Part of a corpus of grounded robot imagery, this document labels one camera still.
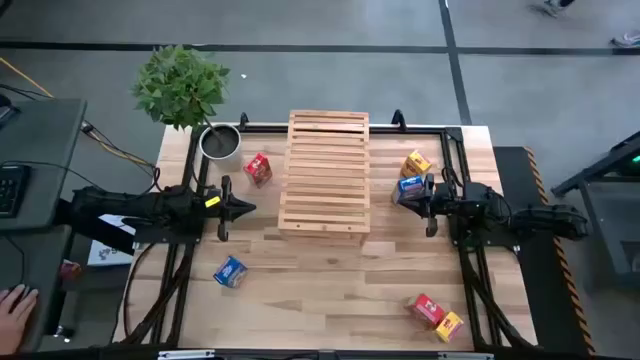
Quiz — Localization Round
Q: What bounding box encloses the red Froot Loops box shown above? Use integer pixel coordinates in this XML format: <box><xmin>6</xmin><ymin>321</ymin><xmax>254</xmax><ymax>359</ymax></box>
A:
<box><xmin>243</xmin><ymin>152</ymin><xmax>274</xmax><ymax>189</ymax></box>
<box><xmin>404</xmin><ymin>293</ymin><xmax>446</xmax><ymax>329</ymax></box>

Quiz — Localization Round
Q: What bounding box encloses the black power cable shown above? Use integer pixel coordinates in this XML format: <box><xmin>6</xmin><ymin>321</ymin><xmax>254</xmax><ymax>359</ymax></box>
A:
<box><xmin>81</xmin><ymin>122</ymin><xmax>161</xmax><ymax>197</ymax></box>

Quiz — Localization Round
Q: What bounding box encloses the wooden slatted shelf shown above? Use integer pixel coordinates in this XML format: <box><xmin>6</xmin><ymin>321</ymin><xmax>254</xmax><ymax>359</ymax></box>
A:
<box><xmin>277</xmin><ymin>109</ymin><xmax>372</xmax><ymax>246</ymax></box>

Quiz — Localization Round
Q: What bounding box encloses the person's hand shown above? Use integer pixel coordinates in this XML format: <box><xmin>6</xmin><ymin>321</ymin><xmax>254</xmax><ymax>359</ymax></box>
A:
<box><xmin>0</xmin><ymin>283</ymin><xmax>40</xmax><ymax>355</ymax></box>

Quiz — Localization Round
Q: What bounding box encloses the grey metal cart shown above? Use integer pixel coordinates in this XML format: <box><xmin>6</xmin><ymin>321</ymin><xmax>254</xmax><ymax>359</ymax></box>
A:
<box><xmin>549</xmin><ymin>130</ymin><xmax>640</xmax><ymax>291</ymax></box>

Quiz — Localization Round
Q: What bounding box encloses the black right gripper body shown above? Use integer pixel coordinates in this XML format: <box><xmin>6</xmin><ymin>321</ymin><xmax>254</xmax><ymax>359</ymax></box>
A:
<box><xmin>432</xmin><ymin>183</ymin><xmax>456</xmax><ymax>219</ymax></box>

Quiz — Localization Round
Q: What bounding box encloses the black desk leg bar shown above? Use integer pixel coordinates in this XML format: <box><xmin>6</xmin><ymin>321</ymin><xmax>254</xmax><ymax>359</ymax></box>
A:
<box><xmin>54</xmin><ymin>214</ymin><xmax>137</xmax><ymax>257</ymax></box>

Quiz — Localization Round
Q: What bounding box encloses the silver metal bracket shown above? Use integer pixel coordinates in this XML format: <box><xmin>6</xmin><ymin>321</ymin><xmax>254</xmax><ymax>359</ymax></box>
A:
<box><xmin>437</xmin><ymin>352</ymin><xmax>495</xmax><ymax>360</ymax></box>
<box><xmin>157</xmin><ymin>349</ymin><xmax>217</xmax><ymax>360</ymax></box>

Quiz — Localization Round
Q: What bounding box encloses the black mat with striped edge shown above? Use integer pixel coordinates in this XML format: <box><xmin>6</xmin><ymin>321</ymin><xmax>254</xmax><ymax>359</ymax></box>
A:
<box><xmin>492</xmin><ymin>145</ymin><xmax>597</xmax><ymax>357</ymax></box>

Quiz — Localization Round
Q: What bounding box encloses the green plant in white pot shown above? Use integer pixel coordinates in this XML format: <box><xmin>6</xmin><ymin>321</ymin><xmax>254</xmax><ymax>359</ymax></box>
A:
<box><xmin>130</xmin><ymin>43</ymin><xmax>245</xmax><ymax>169</ymax></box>

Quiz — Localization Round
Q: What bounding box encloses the grey desk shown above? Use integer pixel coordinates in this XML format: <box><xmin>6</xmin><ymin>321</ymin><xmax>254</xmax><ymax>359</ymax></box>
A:
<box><xmin>0</xmin><ymin>223</ymin><xmax>75</xmax><ymax>354</ymax></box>
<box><xmin>0</xmin><ymin>97</ymin><xmax>89</xmax><ymax>232</ymax></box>

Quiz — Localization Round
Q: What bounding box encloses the black desk device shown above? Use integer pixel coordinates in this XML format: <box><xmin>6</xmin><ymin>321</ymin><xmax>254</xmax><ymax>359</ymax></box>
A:
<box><xmin>0</xmin><ymin>93</ymin><xmax>21</xmax><ymax>129</ymax></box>

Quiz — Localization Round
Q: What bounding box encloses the blue Frosted Flakes box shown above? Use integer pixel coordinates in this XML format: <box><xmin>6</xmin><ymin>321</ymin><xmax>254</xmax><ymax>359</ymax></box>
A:
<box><xmin>213</xmin><ymin>255</ymin><xmax>249</xmax><ymax>290</ymax></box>
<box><xmin>391</xmin><ymin>174</ymin><xmax>427</xmax><ymax>206</ymax></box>

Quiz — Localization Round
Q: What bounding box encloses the white printed box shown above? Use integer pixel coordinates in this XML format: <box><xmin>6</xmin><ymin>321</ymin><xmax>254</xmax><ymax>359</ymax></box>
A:
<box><xmin>87</xmin><ymin>213</ymin><xmax>137</xmax><ymax>268</ymax></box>

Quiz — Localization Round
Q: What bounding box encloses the metal caster wheel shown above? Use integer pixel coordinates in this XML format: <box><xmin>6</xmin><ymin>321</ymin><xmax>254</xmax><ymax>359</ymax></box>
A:
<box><xmin>52</xmin><ymin>324</ymin><xmax>76</xmax><ymax>344</ymax></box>

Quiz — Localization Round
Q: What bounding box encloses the black keyboard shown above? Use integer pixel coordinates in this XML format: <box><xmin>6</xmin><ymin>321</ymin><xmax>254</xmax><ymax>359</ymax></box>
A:
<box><xmin>0</xmin><ymin>163</ymin><xmax>31</xmax><ymax>219</ymax></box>

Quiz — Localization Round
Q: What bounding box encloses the yellow Corn Pops box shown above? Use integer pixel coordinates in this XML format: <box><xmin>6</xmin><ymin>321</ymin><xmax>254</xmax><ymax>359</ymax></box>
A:
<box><xmin>399</xmin><ymin>149</ymin><xmax>433</xmax><ymax>180</ymax></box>
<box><xmin>433</xmin><ymin>311</ymin><xmax>465</xmax><ymax>344</ymax></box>

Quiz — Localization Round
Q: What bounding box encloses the red snack packet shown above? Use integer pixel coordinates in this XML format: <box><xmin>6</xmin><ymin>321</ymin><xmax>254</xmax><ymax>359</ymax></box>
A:
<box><xmin>59</xmin><ymin>259</ymin><xmax>84</xmax><ymax>282</ymax></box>

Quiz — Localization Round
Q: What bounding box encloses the person's foot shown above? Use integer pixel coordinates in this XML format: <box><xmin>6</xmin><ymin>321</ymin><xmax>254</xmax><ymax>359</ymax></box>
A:
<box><xmin>529</xmin><ymin>0</ymin><xmax>576</xmax><ymax>19</ymax></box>
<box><xmin>609</xmin><ymin>29</ymin><xmax>640</xmax><ymax>49</ymax></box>

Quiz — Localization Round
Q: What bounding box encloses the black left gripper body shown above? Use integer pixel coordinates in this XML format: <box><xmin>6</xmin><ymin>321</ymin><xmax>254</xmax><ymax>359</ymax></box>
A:
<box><xmin>198</xmin><ymin>189</ymin><xmax>224</xmax><ymax>224</ymax></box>

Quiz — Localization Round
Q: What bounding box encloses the yellow cable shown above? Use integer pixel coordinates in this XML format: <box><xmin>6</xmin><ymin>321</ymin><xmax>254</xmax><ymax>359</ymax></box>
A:
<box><xmin>0</xmin><ymin>56</ymin><xmax>156</xmax><ymax>169</ymax></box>

